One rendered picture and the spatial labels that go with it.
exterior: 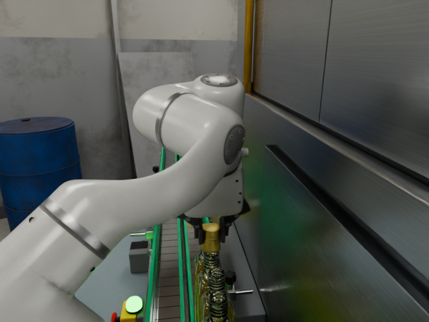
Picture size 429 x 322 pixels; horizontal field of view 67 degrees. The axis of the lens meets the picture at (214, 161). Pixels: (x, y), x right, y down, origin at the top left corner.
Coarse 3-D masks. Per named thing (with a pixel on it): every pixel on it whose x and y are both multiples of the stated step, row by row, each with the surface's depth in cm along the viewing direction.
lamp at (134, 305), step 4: (132, 296) 90; (136, 296) 90; (128, 300) 88; (132, 300) 88; (136, 300) 88; (140, 300) 89; (128, 304) 87; (132, 304) 87; (136, 304) 87; (140, 304) 88; (128, 308) 87; (132, 308) 86; (136, 308) 87; (140, 308) 88; (128, 312) 87; (132, 312) 87; (136, 312) 87
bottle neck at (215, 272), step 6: (210, 270) 56; (216, 270) 56; (222, 270) 56; (210, 276) 54; (216, 276) 57; (222, 276) 54; (210, 282) 55; (216, 282) 54; (222, 282) 55; (210, 288) 55; (216, 288) 54; (222, 288) 55; (210, 294) 56
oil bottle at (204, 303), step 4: (204, 292) 59; (208, 292) 58; (228, 292) 59; (204, 296) 57; (208, 296) 56; (228, 296) 57; (200, 300) 58; (204, 300) 56; (208, 300) 56; (228, 300) 56; (200, 304) 58; (204, 304) 56; (208, 304) 55; (228, 304) 55; (200, 308) 58; (204, 308) 55; (208, 308) 55; (228, 308) 55; (232, 308) 56; (200, 312) 58; (204, 312) 55; (208, 312) 55; (228, 312) 55; (232, 312) 55; (200, 316) 59; (204, 316) 55; (232, 316) 55; (200, 320) 60
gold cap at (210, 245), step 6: (204, 228) 58; (210, 228) 58; (216, 228) 58; (204, 234) 58; (210, 234) 57; (216, 234) 58; (204, 240) 58; (210, 240) 58; (216, 240) 58; (204, 246) 59; (210, 246) 58; (216, 246) 58; (210, 252) 58
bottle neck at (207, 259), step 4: (204, 252) 60; (216, 252) 61; (204, 256) 60; (208, 256) 59; (212, 256) 59; (216, 256) 60; (204, 260) 60; (208, 260) 60; (212, 260) 59; (216, 260) 60; (204, 264) 61; (208, 264) 60; (212, 264) 60; (216, 264) 60; (204, 268) 61; (208, 268) 60; (204, 272) 61
